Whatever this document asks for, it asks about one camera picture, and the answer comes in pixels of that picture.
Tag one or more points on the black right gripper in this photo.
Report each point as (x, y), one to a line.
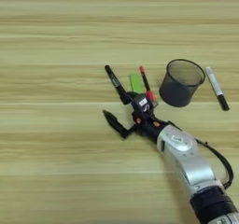
(147, 124)

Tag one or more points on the red marker pen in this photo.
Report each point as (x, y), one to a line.
(146, 84)

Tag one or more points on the black mesh pen cup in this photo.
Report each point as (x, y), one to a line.
(180, 87)

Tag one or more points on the white marker black cap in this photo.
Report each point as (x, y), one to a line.
(216, 86)

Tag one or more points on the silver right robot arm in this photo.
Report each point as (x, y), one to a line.
(193, 165)

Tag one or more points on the black box white label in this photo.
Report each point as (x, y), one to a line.
(143, 104)

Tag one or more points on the black marker pen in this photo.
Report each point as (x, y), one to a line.
(116, 83)

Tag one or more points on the green eraser block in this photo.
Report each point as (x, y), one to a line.
(136, 83)

